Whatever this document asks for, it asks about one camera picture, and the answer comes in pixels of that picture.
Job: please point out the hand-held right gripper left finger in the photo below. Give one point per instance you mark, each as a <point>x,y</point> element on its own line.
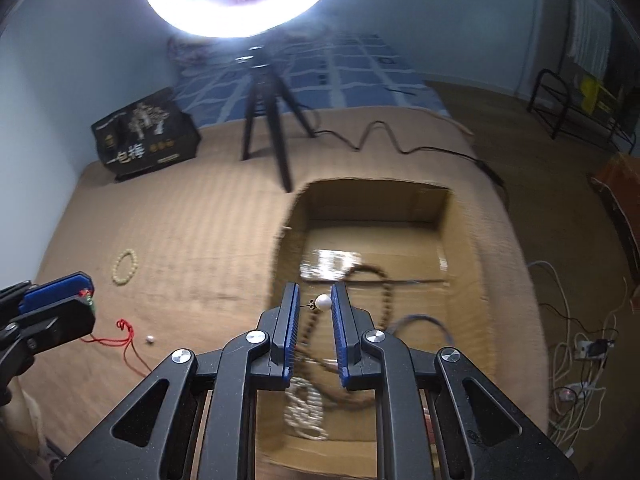
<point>291,340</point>

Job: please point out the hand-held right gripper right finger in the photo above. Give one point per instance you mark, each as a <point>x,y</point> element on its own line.
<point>339,345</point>

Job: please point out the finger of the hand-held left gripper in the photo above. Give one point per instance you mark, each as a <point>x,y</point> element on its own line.
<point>55,292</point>
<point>55,327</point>

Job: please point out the pearl earring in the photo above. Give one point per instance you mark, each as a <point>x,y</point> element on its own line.
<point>322,303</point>

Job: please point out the cardboard box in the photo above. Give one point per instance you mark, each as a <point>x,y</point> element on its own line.
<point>380,240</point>

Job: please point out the cream crumpled cloth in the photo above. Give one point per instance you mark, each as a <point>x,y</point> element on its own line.
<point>27,410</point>

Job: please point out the black printed bag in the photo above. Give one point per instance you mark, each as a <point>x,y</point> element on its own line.
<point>145,135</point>

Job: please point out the black tripod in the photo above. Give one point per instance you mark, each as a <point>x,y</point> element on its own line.
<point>260,90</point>

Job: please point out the white power strip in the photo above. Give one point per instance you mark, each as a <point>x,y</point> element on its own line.
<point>595,349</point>

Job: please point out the blue patterned bed sheet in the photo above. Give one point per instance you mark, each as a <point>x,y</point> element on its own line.
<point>350,75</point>

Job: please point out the folded floral quilt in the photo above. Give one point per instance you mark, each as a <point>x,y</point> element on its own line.
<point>190,52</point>

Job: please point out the orange covered furniture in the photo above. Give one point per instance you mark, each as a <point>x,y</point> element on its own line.
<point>617,195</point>

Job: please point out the black metal floor rack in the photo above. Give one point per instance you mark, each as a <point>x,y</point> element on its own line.
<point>550,100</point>

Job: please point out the yellow box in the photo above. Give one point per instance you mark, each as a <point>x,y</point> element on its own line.
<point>595,92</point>

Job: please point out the striped white hanging cloth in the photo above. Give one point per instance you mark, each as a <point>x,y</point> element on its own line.
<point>592,25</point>

